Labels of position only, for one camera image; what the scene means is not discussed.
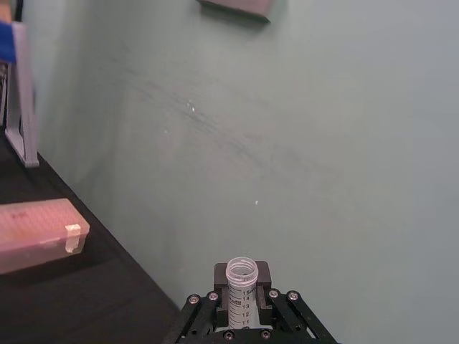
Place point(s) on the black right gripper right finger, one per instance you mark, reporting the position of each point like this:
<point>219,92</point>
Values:
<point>283,310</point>

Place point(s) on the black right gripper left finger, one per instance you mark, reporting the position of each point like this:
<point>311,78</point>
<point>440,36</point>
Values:
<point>201,311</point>

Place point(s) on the clear graduated plastic tube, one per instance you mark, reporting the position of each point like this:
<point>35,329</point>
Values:
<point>241,301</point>

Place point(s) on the black table cloth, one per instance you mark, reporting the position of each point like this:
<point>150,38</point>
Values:
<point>89,304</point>

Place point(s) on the white tape strip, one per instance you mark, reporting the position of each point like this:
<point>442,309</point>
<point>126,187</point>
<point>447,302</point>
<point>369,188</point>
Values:
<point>72,238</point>

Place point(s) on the clear plastic case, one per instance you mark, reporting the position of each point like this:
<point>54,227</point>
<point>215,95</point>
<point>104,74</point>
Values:
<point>32,236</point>

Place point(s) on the pale grey plastic rack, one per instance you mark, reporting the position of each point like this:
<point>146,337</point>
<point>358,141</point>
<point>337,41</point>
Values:
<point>26,107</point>

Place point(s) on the dark grey flat panel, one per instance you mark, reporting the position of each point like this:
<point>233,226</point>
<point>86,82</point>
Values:
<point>236,9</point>

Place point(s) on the blue object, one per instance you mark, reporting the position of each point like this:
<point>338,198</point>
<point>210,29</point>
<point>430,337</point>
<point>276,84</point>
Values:
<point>6,43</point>

